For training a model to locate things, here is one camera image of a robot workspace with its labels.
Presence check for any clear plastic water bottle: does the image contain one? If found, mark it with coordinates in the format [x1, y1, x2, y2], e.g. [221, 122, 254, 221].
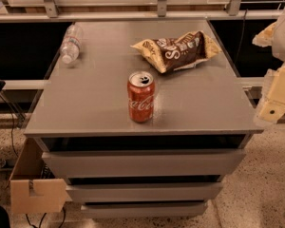
[60, 24, 83, 64]

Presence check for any bottom grey drawer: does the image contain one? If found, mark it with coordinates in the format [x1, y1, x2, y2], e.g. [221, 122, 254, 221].
[81, 202, 207, 219]

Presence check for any top grey drawer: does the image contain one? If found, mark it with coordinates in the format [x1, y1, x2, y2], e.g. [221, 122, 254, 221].
[42, 149, 245, 178]

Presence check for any grey drawer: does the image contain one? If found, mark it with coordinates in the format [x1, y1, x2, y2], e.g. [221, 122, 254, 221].
[81, 202, 207, 219]
[66, 182, 222, 202]
[42, 149, 245, 178]

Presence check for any middle grey drawer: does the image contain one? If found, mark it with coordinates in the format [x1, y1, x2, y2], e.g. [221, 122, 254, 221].
[66, 182, 222, 202]

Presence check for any brown chip bag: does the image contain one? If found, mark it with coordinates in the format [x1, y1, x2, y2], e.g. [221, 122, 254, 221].
[132, 31, 221, 74]

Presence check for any grey drawer cabinet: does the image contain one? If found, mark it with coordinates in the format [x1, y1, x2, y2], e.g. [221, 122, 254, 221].
[26, 20, 257, 218]

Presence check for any metal shelf frame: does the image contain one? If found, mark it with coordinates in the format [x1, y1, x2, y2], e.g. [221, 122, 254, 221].
[0, 0, 285, 22]

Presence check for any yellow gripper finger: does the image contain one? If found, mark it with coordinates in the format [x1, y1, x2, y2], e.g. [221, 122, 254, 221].
[252, 22, 276, 48]
[254, 64, 285, 124]

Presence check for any brown cardboard box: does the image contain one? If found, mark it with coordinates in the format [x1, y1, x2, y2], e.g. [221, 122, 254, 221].
[9, 139, 67, 214]

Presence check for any red Coca-Cola can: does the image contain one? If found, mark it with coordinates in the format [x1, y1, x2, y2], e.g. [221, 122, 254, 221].
[127, 71, 155, 123]

